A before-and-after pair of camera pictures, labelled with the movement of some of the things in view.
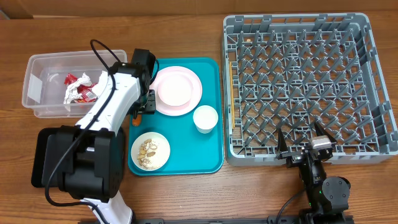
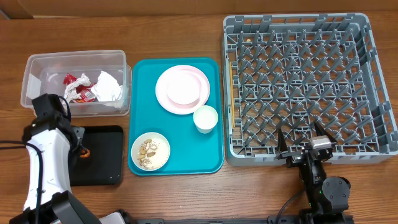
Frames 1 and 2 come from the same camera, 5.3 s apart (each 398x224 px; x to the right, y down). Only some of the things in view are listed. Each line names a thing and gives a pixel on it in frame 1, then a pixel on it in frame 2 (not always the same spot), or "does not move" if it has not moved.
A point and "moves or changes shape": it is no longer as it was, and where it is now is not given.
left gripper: x=150 y=107 -> x=80 y=131
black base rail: x=293 y=219 does not move
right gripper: x=294 y=156 does not move
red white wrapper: x=71 y=93 does not move
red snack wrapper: x=88 y=93 does not move
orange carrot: x=137 y=121 moves or changes shape
